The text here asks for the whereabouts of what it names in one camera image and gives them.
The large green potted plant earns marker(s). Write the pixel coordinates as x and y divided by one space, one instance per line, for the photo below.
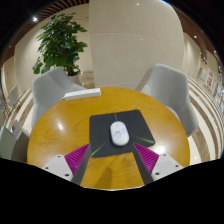
60 43

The black green-striped mouse pad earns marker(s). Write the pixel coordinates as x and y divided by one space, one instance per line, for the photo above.
100 133

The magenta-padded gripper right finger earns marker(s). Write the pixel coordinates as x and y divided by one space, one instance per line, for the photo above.
149 160

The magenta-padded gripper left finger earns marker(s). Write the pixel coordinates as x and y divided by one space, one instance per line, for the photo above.
76 160

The grey shell chair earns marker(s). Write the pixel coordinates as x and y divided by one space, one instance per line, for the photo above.
50 91
173 91
11 143

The small grey chair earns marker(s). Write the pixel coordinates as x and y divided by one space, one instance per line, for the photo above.
13 95

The white cartoon-print computer mouse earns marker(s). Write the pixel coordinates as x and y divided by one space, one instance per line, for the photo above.
119 133

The white red standing banner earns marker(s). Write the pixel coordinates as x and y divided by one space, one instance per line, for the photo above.
209 80

